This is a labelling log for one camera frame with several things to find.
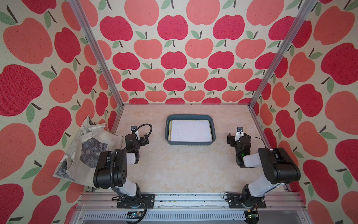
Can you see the right aluminium frame post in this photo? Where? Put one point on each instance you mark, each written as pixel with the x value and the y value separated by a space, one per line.
pixel 286 43

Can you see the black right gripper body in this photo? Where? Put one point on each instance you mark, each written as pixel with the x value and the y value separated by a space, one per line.
pixel 234 143

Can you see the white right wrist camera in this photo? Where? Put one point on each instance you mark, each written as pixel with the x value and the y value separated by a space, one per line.
pixel 239 133

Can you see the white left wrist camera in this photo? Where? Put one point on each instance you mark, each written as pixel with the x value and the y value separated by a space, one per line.
pixel 135 131

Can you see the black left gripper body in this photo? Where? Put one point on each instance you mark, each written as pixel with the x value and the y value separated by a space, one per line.
pixel 141 143

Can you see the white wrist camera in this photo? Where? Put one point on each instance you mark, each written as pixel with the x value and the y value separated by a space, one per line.
pixel 239 133
pixel 135 131

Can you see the beige printed tote bag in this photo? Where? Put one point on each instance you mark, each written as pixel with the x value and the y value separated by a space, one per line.
pixel 79 163

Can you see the dark teal storage box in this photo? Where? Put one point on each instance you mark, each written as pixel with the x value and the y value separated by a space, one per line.
pixel 190 116

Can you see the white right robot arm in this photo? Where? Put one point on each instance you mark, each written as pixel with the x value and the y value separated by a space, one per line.
pixel 278 169

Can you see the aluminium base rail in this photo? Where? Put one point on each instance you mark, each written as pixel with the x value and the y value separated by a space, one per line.
pixel 190 208

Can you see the aluminium frame post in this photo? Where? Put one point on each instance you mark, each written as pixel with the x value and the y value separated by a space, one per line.
pixel 84 23
pixel 286 43

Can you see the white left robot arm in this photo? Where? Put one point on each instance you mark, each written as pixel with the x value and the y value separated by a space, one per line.
pixel 111 170

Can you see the yellow-framed whiteboard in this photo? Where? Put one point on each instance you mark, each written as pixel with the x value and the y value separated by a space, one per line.
pixel 190 130

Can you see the left aluminium frame post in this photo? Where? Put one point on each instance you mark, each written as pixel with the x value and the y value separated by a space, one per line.
pixel 84 23

